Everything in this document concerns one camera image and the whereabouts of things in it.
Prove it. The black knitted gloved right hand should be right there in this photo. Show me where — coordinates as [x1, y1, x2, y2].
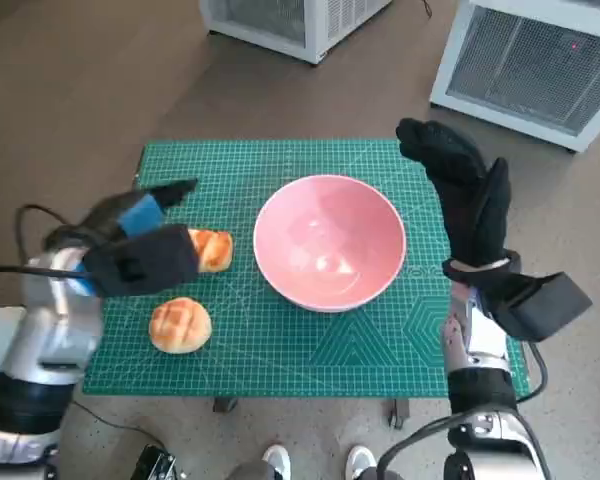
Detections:
[395, 117, 512, 274]

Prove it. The bare black left hand, blue tape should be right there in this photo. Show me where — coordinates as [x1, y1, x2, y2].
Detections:
[74, 178, 200, 250]

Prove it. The long orange toy bread loaf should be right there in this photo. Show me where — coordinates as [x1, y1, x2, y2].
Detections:
[187, 228, 235, 274]

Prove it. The round toy bread bun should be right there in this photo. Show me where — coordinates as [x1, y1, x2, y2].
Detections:
[148, 296, 213, 355]

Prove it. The pink bowl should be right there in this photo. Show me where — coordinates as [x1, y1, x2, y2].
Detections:
[252, 173, 408, 314]

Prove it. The large white mesh cabinet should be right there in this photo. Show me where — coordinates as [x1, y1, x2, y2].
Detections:
[429, 0, 600, 154]

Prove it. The green cutting mat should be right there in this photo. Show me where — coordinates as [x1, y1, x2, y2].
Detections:
[82, 138, 531, 399]

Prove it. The white mesh cabinet with louvres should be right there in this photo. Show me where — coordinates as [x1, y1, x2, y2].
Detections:
[199, 0, 394, 65]

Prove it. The black metal device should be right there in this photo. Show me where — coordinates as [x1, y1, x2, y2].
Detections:
[132, 442, 184, 480]

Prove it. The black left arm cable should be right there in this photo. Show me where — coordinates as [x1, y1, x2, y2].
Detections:
[0, 203, 89, 281]

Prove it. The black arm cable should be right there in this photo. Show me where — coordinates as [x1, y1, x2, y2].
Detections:
[0, 203, 89, 281]
[377, 339, 549, 480]

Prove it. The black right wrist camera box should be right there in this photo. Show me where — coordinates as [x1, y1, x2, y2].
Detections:
[489, 272, 594, 343]

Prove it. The thin black floor cable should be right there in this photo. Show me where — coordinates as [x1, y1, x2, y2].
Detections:
[72, 399, 169, 446]

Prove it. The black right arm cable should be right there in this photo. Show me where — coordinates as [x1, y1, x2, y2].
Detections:
[377, 339, 549, 480]

